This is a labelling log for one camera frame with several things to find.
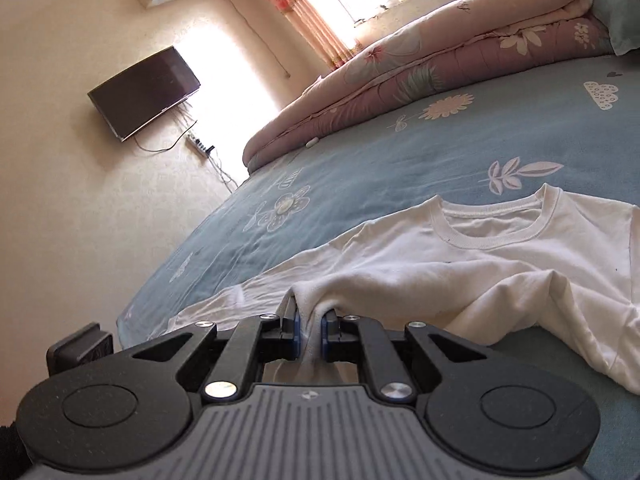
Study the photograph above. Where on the orange patterned curtain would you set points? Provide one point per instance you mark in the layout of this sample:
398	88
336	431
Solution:
300	15

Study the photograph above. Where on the wall-mounted black television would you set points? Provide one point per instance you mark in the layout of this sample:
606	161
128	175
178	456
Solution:
145	92

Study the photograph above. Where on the blue floral bed sheet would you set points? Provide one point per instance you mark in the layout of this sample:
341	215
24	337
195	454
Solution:
375	160

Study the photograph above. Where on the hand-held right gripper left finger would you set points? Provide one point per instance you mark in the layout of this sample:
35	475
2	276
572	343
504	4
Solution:
298	340

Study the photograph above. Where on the pink floral quilt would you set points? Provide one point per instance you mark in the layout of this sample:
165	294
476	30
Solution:
400	60

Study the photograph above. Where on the small white object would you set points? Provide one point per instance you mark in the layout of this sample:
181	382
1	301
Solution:
311	142

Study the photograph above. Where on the teal pillow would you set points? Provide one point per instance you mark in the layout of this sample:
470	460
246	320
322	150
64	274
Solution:
620	15

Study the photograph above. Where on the white printed long-sleeve shirt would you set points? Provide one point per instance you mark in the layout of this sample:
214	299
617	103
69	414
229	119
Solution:
450	270

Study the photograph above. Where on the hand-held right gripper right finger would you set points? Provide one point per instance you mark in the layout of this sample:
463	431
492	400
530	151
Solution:
326	340

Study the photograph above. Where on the white power strip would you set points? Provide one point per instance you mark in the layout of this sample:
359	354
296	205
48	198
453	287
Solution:
197	146

